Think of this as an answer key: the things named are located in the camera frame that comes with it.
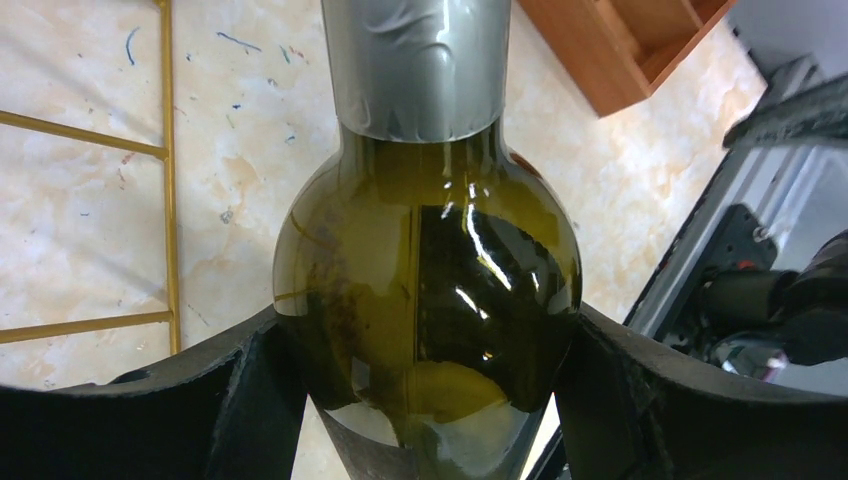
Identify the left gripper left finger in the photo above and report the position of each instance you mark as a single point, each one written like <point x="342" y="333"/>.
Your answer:
<point x="229" y="407"/>

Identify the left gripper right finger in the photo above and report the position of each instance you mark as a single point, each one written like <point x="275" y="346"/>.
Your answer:
<point x="632" y="408"/>

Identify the brown wine bottle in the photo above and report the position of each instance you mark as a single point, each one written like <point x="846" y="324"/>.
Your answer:
<point x="426" y="277"/>

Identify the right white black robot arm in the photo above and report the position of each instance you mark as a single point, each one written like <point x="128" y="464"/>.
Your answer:
<point x="764" y="322"/>

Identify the wooden compartment tray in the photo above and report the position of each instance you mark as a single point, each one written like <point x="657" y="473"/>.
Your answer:
<point x="619" y="52"/>

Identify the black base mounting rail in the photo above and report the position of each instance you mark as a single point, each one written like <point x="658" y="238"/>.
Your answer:
<point x="778" y="196"/>

